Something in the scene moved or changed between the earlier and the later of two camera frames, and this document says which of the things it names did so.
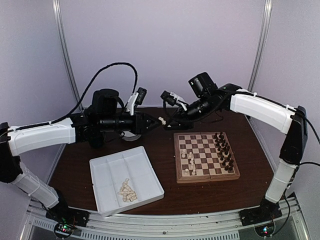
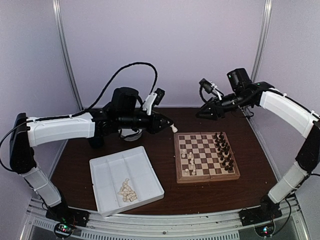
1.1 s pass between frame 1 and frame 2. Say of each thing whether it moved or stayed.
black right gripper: moved
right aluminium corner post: stayed
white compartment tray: stayed
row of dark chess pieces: stayed
